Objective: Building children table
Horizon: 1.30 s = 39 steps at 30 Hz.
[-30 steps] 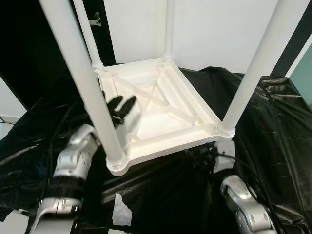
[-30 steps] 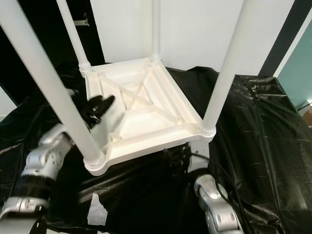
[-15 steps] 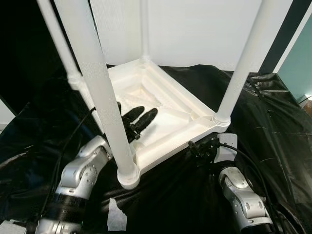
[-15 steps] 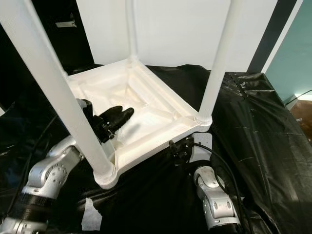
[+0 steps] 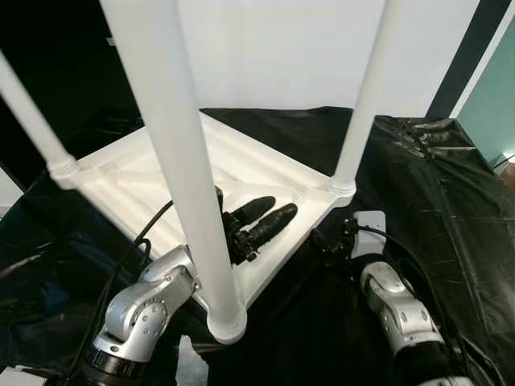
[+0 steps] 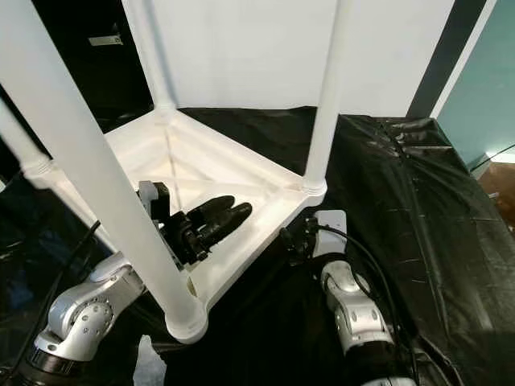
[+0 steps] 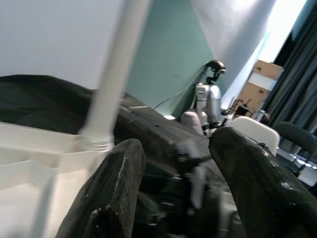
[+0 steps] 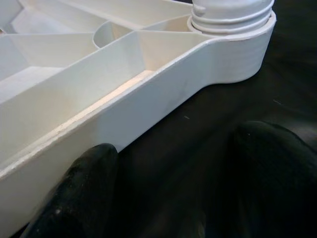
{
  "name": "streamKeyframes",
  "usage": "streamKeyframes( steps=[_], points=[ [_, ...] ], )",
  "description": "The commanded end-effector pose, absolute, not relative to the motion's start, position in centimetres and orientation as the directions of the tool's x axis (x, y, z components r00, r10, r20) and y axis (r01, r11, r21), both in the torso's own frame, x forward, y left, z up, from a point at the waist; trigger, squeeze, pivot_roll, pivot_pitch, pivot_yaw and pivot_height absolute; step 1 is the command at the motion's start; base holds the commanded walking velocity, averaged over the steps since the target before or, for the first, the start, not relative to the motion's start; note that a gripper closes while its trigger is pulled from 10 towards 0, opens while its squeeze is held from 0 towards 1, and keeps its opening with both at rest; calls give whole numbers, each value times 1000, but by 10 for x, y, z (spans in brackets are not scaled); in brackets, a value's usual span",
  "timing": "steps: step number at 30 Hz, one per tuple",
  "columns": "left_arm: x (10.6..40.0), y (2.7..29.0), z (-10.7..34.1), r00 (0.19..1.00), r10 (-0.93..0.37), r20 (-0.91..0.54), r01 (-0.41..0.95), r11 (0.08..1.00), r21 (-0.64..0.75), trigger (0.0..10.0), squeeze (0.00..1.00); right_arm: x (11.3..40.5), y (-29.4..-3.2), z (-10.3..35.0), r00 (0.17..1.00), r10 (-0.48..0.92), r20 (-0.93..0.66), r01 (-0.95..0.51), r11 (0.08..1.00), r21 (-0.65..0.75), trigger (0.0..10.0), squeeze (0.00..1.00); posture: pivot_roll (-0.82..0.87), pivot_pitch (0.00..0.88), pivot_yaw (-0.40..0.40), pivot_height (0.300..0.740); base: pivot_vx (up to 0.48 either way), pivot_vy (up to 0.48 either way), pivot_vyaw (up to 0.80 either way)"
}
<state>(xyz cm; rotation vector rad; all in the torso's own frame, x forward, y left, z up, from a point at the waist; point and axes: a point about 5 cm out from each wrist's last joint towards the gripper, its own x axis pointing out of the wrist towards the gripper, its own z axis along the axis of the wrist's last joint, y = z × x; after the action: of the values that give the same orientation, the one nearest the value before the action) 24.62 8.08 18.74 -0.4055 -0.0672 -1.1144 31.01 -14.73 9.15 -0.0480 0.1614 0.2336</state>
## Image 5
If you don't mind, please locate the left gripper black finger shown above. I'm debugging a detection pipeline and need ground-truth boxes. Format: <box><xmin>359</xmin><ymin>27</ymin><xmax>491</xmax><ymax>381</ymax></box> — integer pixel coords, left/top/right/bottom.
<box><xmin>245</xmin><ymin>203</ymin><xmax>299</xmax><ymax>246</ymax></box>
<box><xmin>229</xmin><ymin>195</ymin><xmax>277</xmax><ymax>226</ymax></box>

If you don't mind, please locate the black plastic table cover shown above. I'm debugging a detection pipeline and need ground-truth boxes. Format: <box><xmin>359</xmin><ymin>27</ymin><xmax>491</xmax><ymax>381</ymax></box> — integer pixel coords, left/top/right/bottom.
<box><xmin>0</xmin><ymin>105</ymin><xmax>515</xmax><ymax>386</ymax></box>

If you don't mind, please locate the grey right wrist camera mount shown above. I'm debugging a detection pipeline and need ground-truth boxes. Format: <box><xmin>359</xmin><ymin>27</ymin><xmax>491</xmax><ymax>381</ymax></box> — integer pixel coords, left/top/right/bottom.
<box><xmin>352</xmin><ymin>211</ymin><xmax>387</xmax><ymax>258</ymax></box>

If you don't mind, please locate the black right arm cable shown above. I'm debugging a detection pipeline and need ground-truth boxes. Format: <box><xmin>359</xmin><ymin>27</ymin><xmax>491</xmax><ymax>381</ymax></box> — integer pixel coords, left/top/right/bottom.
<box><xmin>346</xmin><ymin>225</ymin><xmax>484</xmax><ymax>386</ymax></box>

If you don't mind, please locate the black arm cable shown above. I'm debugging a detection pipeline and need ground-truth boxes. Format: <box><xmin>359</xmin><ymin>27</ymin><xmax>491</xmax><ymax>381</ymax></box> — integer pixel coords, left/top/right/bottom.
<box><xmin>64</xmin><ymin>201</ymin><xmax>174</xmax><ymax>379</ymax></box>
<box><xmin>346</xmin><ymin>225</ymin><xmax>484</xmax><ymax>386</ymax></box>

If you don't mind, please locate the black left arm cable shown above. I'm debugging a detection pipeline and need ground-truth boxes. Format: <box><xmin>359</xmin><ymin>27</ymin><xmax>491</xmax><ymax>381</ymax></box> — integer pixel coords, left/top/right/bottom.
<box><xmin>64</xmin><ymin>201</ymin><xmax>174</xmax><ymax>379</ymax></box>

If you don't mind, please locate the black door frame post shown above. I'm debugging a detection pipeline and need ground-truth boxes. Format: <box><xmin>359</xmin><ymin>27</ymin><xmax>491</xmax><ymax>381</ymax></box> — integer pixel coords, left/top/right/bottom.
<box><xmin>426</xmin><ymin>0</ymin><xmax>512</xmax><ymax>120</ymax></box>

